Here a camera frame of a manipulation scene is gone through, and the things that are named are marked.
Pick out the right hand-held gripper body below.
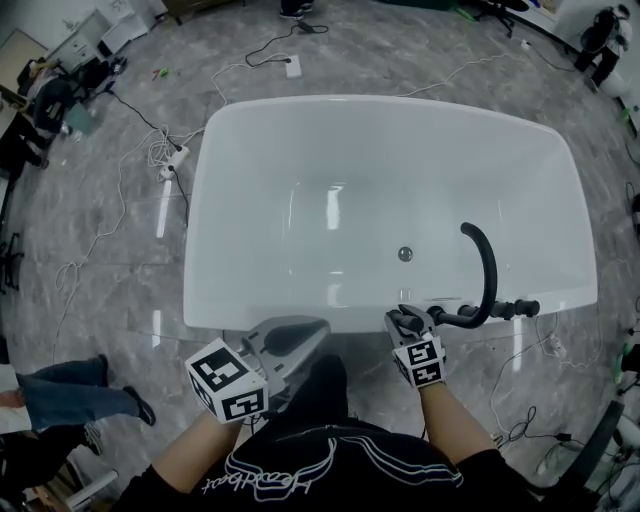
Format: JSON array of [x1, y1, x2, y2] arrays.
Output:
[[385, 324, 447, 389]]

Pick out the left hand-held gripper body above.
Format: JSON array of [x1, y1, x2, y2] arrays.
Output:
[[184, 333, 301, 426]]

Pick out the black shower head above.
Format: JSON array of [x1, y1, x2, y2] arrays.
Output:
[[397, 306, 443, 333]]

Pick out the person's left forearm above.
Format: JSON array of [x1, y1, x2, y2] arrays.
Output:
[[152, 410, 252, 494]]

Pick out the person's right forearm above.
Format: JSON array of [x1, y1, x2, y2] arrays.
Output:
[[418, 382, 501, 469]]

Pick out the white bathtub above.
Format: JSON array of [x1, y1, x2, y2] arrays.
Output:
[[182, 93, 599, 334]]

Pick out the black printed t-shirt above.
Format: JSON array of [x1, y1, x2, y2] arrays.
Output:
[[112, 417, 544, 512]]

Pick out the black office chair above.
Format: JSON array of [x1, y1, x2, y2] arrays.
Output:
[[472, 0, 532, 37]]

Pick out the white cabinet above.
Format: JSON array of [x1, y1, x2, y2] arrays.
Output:
[[47, 8, 151, 72]]

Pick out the black shower hose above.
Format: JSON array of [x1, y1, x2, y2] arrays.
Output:
[[432, 309, 489, 330]]

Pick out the long white cable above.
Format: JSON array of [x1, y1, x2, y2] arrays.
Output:
[[52, 124, 174, 351]]

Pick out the black power cable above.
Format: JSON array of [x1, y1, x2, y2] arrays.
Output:
[[244, 22, 302, 68]]

